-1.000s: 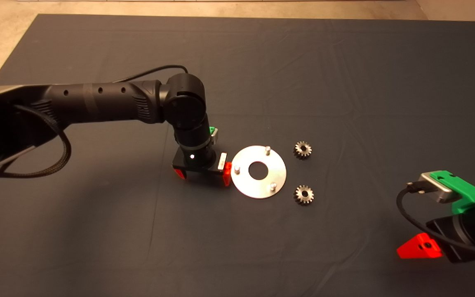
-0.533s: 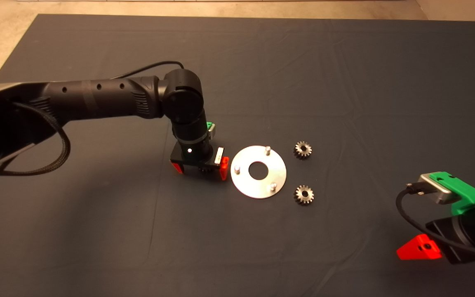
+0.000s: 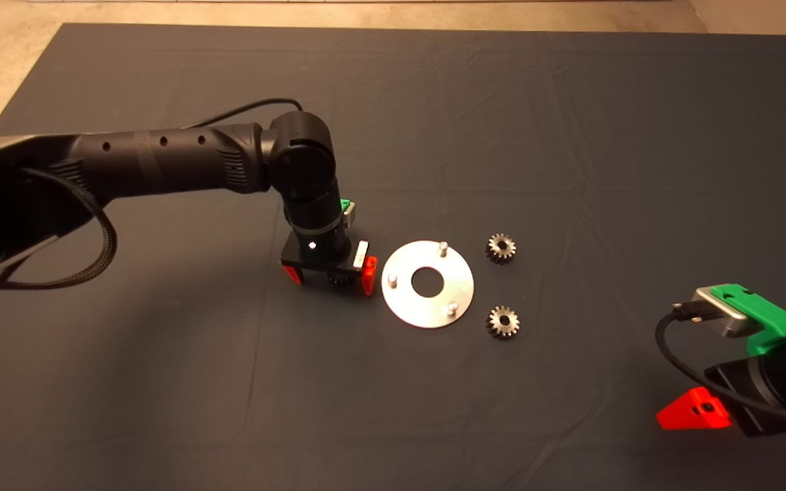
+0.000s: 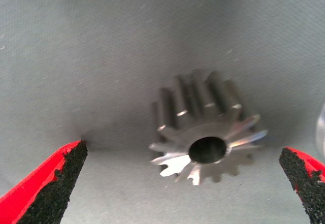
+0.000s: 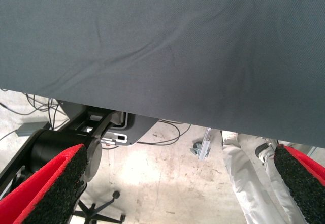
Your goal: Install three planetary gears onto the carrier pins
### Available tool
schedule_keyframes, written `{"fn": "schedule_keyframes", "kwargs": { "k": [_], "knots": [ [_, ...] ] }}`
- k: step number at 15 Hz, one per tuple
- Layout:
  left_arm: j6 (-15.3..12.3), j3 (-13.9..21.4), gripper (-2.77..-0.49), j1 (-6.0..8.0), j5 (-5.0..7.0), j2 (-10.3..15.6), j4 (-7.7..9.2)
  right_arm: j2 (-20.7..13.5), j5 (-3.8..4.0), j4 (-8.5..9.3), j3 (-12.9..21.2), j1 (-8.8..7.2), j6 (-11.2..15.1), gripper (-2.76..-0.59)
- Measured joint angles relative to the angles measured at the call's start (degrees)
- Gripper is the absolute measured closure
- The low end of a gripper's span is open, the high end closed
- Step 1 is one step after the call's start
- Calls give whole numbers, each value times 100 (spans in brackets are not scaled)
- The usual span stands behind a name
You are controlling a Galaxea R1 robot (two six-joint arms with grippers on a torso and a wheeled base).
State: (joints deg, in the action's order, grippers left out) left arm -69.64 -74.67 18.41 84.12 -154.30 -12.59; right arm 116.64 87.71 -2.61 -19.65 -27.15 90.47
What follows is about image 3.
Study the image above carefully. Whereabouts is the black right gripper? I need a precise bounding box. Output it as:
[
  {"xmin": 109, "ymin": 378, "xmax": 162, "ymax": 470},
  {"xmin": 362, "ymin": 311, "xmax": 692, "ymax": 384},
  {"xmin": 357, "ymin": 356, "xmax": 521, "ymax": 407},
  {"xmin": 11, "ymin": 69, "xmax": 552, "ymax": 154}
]
[{"xmin": 656, "ymin": 341, "xmax": 786, "ymax": 438}]

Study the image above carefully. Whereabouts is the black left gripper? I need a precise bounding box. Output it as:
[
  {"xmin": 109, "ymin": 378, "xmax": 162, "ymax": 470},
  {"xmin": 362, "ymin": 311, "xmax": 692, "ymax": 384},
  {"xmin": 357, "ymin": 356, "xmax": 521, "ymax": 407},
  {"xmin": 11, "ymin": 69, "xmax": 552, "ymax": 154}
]
[{"xmin": 280, "ymin": 222, "xmax": 379, "ymax": 296}]

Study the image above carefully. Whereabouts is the round metal carrier plate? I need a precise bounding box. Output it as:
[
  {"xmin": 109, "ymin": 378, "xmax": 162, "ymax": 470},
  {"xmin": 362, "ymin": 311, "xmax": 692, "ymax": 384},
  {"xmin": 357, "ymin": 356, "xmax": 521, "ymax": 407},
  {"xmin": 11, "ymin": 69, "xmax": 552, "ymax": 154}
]
[{"xmin": 381, "ymin": 240, "xmax": 475, "ymax": 329}]

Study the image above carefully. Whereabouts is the dark grey table cloth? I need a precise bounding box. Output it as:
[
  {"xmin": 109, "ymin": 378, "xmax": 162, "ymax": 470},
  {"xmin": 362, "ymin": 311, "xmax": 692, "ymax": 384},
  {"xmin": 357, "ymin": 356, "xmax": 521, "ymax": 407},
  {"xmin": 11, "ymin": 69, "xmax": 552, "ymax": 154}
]
[{"xmin": 0, "ymin": 23, "xmax": 786, "ymax": 491}]

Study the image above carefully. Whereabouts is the thin black right camera cable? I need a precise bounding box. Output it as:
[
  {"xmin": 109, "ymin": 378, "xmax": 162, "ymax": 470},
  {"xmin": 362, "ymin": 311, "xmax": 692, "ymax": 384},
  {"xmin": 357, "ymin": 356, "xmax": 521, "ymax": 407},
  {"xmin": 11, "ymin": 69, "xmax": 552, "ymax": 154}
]
[{"xmin": 654, "ymin": 301, "xmax": 786, "ymax": 432}]

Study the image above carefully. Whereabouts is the thin black camera cable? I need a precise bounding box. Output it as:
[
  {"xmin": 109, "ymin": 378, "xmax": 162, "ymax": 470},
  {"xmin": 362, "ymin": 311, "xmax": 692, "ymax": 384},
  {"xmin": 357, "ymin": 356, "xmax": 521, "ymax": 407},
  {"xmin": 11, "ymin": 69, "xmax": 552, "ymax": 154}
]
[
  {"xmin": 181, "ymin": 98, "xmax": 306, "ymax": 130},
  {"xmin": 654, "ymin": 301, "xmax": 786, "ymax": 432}
]

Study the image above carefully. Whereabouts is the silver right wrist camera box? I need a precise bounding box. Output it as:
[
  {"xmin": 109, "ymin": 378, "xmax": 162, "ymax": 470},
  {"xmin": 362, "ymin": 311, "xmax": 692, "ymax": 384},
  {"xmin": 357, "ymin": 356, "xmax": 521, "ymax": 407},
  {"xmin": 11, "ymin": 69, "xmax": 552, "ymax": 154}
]
[{"xmin": 693, "ymin": 285, "xmax": 752, "ymax": 340}]

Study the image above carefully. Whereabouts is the green right camera mount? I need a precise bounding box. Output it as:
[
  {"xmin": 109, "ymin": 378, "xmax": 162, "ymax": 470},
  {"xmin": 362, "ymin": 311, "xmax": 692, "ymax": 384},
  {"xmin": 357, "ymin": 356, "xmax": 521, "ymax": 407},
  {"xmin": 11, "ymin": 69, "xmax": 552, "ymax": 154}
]
[{"xmin": 710, "ymin": 284, "xmax": 786, "ymax": 355}]

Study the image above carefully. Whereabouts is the thin black left camera cable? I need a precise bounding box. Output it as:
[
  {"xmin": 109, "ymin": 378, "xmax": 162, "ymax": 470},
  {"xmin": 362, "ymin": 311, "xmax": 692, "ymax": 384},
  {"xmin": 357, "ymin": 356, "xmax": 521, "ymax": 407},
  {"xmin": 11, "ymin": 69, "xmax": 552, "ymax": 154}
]
[{"xmin": 181, "ymin": 98, "xmax": 306, "ymax": 130}]

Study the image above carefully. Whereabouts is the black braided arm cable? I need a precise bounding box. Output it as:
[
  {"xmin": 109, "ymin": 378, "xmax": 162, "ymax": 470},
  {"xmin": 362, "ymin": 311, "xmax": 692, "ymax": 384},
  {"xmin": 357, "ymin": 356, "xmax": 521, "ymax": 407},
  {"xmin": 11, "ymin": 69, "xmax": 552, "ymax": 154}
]
[{"xmin": 0, "ymin": 167, "xmax": 119, "ymax": 291}]

